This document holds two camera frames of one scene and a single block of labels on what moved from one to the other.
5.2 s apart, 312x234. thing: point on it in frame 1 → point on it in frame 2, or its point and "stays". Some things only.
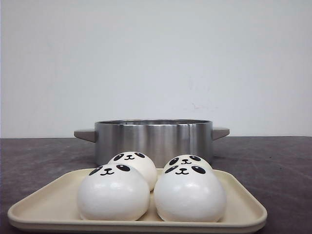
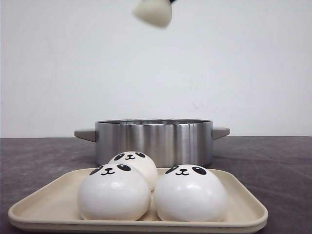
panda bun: (113, 192) stays
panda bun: (188, 159) → (158, 13)
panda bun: (140, 162) stays
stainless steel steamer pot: (161, 139) stays
